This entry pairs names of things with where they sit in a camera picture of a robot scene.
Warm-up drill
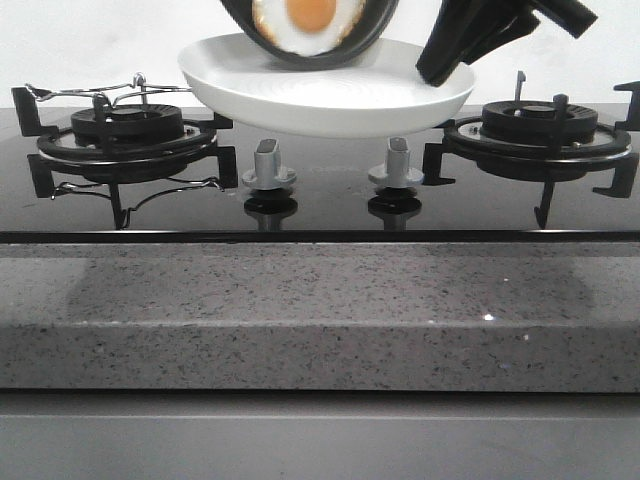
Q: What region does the left silver stove knob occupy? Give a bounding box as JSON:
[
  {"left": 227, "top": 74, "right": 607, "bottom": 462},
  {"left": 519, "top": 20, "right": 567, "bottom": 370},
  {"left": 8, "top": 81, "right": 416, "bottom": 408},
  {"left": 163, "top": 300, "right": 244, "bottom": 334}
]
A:
[{"left": 242, "top": 139, "right": 297, "bottom": 191}]

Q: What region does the left black pan support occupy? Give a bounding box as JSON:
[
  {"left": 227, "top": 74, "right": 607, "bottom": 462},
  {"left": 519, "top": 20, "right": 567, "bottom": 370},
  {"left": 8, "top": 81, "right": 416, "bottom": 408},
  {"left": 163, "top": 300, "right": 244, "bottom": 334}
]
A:
[{"left": 12, "top": 86, "right": 239, "bottom": 198}]

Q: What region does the black gas burner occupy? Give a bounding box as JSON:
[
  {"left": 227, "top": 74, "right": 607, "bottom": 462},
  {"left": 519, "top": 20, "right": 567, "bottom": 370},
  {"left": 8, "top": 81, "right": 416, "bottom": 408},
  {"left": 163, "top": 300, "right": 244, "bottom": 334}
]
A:
[
  {"left": 71, "top": 104, "right": 184, "bottom": 146},
  {"left": 480, "top": 100, "right": 598, "bottom": 146}
]

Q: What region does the black glass cooktop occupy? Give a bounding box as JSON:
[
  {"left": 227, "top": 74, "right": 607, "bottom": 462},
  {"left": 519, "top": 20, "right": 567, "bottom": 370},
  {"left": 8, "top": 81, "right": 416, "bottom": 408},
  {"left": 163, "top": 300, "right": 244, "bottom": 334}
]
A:
[{"left": 1, "top": 108, "right": 639, "bottom": 244}]

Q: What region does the left black gas burner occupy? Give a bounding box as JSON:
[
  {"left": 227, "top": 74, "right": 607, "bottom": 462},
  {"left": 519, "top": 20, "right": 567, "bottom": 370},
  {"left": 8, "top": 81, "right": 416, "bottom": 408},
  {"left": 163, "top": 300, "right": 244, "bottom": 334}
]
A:
[{"left": 71, "top": 104, "right": 184, "bottom": 146}]

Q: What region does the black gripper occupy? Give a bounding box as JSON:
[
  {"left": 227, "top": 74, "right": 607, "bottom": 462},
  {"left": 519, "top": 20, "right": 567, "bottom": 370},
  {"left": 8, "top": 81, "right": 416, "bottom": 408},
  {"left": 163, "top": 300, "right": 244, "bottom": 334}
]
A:
[{"left": 416, "top": 0, "right": 598, "bottom": 86}]

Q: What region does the silver stove knob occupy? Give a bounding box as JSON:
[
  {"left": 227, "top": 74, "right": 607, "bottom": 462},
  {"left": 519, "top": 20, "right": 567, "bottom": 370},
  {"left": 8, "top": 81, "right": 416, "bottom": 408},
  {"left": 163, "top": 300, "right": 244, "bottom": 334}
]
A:
[
  {"left": 242, "top": 139, "right": 297, "bottom": 191},
  {"left": 368, "top": 137, "right": 424, "bottom": 189}
]

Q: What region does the white round plate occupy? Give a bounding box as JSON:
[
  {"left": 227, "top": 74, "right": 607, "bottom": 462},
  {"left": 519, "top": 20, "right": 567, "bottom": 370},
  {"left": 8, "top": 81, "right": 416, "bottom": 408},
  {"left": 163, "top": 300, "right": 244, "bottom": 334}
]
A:
[{"left": 178, "top": 34, "right": 476, "bottom": 139}]

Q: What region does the chrome wire trivet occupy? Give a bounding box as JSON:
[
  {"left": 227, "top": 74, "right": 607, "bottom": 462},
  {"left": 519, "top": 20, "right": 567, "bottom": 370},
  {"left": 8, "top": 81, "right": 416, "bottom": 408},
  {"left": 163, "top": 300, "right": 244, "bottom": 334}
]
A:
[{"left": 24, "top": 72, "right": 192, "bottom": 107}]

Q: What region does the black frying pan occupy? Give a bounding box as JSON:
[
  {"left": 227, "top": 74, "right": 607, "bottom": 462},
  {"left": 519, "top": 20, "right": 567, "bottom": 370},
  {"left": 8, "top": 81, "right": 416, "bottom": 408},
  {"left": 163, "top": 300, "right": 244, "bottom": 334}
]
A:
[{"left": 222, "top": 0, "right": 398, "bottom": 70}]

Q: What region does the fried egg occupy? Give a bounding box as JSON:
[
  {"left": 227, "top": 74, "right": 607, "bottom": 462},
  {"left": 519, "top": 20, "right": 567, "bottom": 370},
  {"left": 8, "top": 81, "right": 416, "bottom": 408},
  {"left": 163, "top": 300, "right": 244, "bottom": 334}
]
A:
[{"left": 252, "top": 0, "right": 366, "bottom": 57}]

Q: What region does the right black pan support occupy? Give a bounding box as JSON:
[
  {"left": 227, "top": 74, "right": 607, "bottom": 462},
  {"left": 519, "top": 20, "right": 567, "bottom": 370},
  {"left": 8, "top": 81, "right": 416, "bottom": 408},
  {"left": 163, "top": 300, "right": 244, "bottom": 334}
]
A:
[{"left": 422, "top": 71, "right": 639, "bottom": 198}]

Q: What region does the right black gas burner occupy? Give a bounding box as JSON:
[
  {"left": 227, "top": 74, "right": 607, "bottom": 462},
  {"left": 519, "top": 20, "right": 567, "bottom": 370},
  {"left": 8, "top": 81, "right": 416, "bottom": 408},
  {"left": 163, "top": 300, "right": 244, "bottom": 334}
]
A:
[{"left": 480, "top": 100, "right": 598, "bottom": 146}]

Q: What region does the grey cabinet front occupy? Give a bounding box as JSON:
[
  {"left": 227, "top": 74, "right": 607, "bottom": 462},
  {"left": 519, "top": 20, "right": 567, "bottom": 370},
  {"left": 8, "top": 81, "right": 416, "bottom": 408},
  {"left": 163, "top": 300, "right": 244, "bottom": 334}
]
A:
[{"left": 1, "top": 391, "right": 639, "bottom": 479}]

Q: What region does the black pan support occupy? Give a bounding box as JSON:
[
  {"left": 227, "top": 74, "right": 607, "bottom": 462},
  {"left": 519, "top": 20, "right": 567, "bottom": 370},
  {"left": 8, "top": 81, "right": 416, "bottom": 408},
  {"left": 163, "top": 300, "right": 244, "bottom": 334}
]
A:
[
  {"left": 12, "top": 86, "right": 239, "bottom": 198},
  {"left": 422, "top": 71, "right": 639, "bottom": 198}
]

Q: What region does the right silver stove knob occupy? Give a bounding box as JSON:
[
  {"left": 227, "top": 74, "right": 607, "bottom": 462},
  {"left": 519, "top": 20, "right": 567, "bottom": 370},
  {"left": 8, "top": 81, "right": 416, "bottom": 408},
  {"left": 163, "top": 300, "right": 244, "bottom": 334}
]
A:
[{"left": 368, "top": 137, "right": 424, "bottom": 189}]

